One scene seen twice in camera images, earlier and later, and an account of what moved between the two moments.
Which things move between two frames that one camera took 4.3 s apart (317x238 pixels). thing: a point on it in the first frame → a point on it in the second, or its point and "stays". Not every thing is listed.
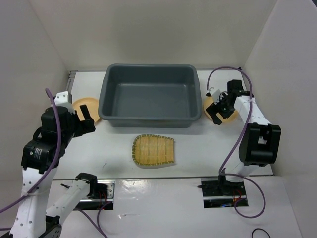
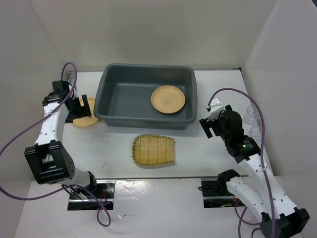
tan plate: x=209 y=101 → x=167 y=99
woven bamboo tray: x=150 y=149 stays
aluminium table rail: x=72 y=74 stays
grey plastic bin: x=149 y=95 stays
